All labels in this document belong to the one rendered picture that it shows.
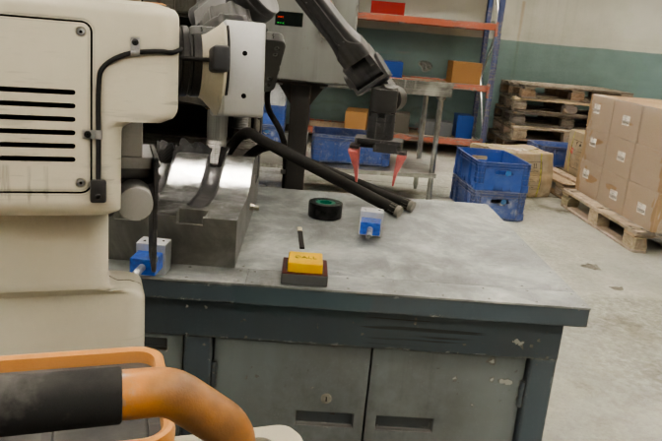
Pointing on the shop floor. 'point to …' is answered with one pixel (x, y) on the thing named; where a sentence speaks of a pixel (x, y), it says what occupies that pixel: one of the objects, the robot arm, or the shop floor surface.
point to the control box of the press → (310, 40)
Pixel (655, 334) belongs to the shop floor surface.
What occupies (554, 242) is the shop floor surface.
